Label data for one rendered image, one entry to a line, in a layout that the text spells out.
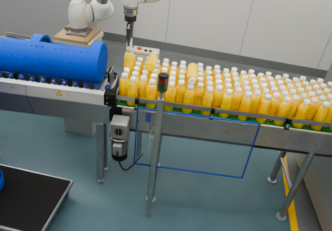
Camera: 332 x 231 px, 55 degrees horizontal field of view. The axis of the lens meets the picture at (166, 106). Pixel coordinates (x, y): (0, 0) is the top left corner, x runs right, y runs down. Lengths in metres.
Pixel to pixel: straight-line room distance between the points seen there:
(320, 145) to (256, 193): 0.86
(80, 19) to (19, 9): 1.57
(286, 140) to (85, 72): 1.42
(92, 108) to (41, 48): 0.52
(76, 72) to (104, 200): 1.10
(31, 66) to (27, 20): 2.03
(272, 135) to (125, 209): 1.27
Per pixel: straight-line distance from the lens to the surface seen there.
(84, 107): 2.36
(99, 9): 2.85
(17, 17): 4.35
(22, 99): 2.51
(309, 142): 2.38
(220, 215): 2.78
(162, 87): 1.83
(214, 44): 5.01
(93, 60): 2.15
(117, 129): 2.10
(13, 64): 2.36
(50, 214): 2.53
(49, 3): 4.06
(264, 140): 2.30
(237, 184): 3.04
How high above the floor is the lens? 2.13
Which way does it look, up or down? 34 degrees down
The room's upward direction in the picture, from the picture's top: 7 degrees clockwise
